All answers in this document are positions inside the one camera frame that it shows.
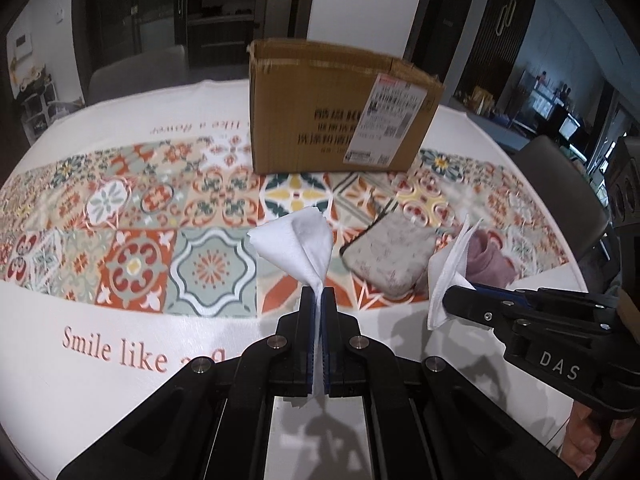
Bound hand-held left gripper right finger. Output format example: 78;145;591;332
323;287;577;480

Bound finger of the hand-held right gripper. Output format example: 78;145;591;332
470;281;622;313
444;284;611;336

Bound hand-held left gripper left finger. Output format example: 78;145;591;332
56;285;320;480

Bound white cloth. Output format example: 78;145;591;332
248;207;332;396
426;215;483;331

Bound brown cardboard box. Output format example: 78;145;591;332
248;38;446;173

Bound person's right hand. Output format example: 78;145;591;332
567;400;618;478

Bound mauve knitted cloth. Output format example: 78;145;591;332
465;230;518;286

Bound grey floral pouch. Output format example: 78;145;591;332
340;212;436;295

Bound grey dining chair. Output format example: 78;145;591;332
87;45;188;106
510;135;611;261

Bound tile pattern tablecloth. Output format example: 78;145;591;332
0;80;591;480

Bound black piano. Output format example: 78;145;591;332
530;95;613;161

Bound white low cabinet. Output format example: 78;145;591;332
455;85;511;126

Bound dark interior door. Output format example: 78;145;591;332
407;0;473;96

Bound white shelf rack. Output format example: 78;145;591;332
10;67;83;143

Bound dark sliding glass door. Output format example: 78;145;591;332
72;0;313;68

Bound dark slatted wall panel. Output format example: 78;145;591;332
460;0;538;96

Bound loop shaped wall lamp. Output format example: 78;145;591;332
495;0;516;36

